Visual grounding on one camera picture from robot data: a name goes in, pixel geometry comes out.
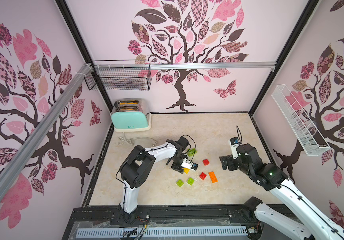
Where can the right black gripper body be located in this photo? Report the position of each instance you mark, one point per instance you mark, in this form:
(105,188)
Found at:
(228,162)

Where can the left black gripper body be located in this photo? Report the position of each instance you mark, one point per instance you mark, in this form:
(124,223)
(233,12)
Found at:
(178,160)

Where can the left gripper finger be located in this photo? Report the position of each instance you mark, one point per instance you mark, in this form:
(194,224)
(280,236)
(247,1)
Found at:
(178,168)
(187,159)

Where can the long green lego brick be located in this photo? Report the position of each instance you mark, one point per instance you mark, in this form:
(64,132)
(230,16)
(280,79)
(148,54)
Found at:
(191,152)

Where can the yellow lego brick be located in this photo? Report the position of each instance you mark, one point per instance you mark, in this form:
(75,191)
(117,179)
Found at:
(186,170)

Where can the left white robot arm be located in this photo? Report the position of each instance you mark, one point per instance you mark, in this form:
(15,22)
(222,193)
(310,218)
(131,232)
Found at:
(137,166)

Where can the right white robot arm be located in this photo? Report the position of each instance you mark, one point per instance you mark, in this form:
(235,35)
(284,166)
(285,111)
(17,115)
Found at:
(312,223)

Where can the green lego brick lower left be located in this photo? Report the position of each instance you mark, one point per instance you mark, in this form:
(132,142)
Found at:
(179,183)

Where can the green lego brick lower right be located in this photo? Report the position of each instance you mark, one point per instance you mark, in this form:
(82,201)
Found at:
(190,181)

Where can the red lego brick upper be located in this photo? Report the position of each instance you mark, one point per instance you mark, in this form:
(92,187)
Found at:
(206,162)

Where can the red lego brick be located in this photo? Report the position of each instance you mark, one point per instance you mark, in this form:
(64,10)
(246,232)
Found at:
(203,176)
(206,162)

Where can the orange lego brick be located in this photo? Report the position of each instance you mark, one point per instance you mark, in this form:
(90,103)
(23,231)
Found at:
(213,177)

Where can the red lego brick lower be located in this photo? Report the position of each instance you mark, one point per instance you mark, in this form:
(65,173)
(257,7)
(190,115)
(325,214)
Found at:
(203,176)

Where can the mint green toaster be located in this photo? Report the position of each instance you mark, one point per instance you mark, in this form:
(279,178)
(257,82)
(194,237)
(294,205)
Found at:
(131,115)

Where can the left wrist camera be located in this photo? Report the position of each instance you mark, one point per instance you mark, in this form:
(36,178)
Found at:
(188,164)

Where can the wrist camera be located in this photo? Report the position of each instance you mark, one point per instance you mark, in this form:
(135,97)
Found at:
(188,164)
(234,144)

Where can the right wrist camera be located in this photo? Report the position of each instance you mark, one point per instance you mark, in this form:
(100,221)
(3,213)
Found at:
(234,144)

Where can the white wire basket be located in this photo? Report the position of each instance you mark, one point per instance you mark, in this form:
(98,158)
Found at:
(292,106)

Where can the white slotted cable duct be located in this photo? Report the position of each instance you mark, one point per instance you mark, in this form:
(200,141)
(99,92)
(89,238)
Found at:
(160,232)

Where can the aluminium rail back wall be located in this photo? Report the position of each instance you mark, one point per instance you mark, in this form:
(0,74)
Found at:
(241,65)

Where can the aluminium rail wall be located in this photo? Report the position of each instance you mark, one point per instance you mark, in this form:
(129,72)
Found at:
(13,169)
(241,65)

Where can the black wire basket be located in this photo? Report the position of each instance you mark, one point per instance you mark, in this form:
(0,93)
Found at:
(120,75)

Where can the aluminium rail left wall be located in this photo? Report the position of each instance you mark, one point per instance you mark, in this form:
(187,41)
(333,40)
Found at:
(13,169)

